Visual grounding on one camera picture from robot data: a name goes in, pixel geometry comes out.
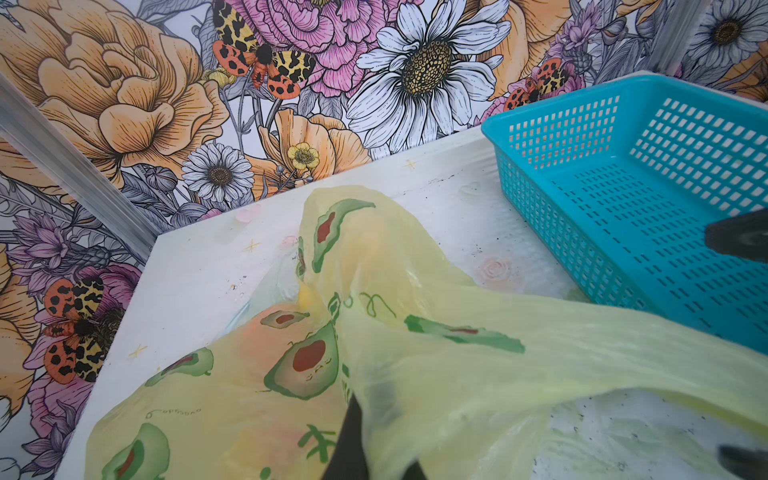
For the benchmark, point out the yellow-green plastic bag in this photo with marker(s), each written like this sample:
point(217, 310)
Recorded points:
point(380, 313)

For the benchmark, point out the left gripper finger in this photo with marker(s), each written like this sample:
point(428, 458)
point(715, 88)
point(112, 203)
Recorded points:
point(348, 460)

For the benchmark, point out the right aluminium corner post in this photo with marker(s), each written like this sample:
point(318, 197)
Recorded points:
point(675, 35)

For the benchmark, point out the left aluminium corner post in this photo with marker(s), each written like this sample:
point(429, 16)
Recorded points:
point(33, 136)

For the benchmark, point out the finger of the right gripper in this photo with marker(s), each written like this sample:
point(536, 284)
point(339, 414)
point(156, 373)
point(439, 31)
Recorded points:
point(747, 464)
point(743, 236)

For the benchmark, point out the teal plastic basket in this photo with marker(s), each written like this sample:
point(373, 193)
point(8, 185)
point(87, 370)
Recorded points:
point(620, 182)

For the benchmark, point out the aluminium corner post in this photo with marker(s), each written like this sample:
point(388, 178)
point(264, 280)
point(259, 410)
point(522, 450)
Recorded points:
point(33, 136)
point(675, 35)

